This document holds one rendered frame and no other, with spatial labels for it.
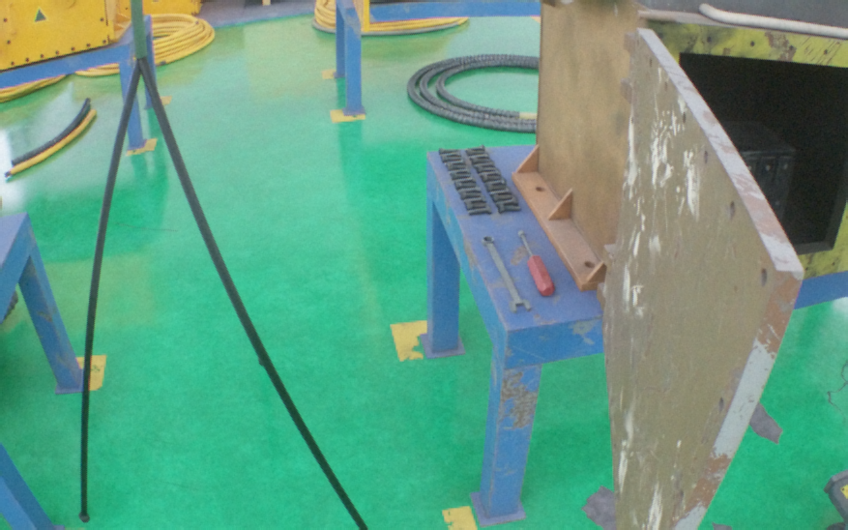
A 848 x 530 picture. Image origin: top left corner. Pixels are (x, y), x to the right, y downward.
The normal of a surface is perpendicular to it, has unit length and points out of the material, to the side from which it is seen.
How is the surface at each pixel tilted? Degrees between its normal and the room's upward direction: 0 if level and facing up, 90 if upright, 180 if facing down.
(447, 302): 90
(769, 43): 90
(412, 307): 0
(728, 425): 90
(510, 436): 90
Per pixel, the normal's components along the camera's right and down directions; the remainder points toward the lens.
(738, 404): -0.09, 0.54
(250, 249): 0.01, -0.84
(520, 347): 0.21, 0.54
